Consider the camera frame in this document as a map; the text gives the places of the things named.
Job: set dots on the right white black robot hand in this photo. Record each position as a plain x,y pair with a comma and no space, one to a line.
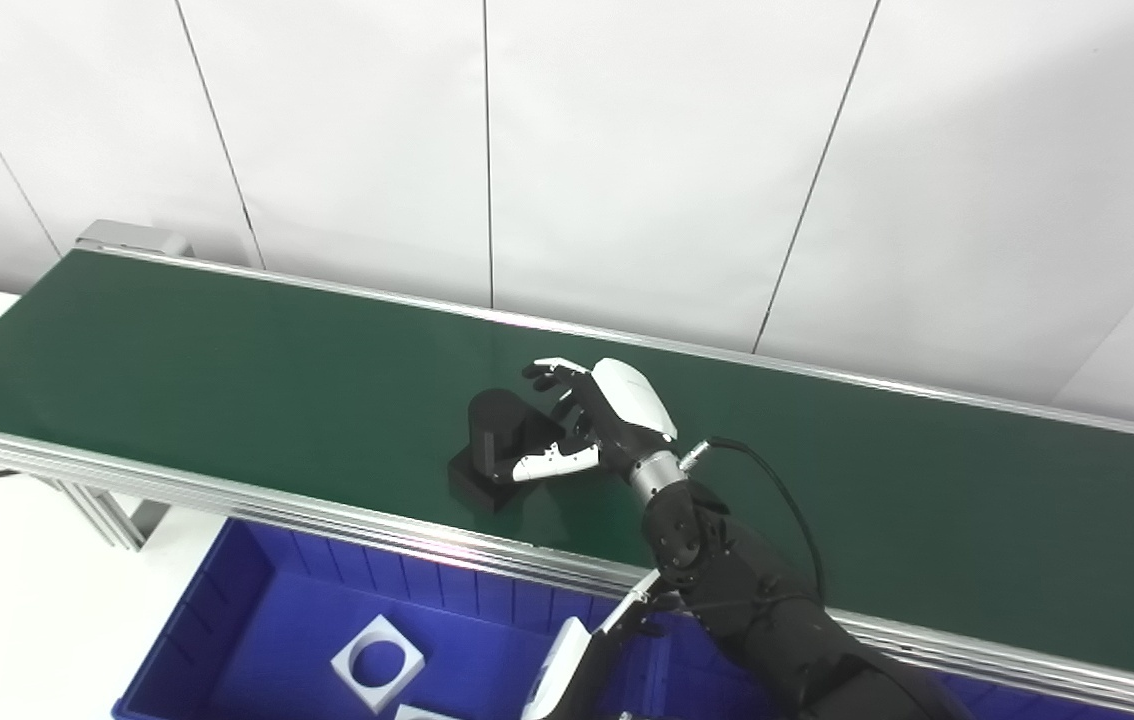
632,405

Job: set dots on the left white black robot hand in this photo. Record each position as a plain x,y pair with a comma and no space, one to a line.
567,680

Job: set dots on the black cylinder block part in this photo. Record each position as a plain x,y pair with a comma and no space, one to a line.
492,420

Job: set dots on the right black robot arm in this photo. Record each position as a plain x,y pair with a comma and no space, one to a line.
757,610

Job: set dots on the green conveyor belt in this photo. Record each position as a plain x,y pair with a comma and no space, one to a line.
227,390
327,515

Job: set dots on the aluminium conveyor leg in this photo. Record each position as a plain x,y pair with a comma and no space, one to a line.
112,515

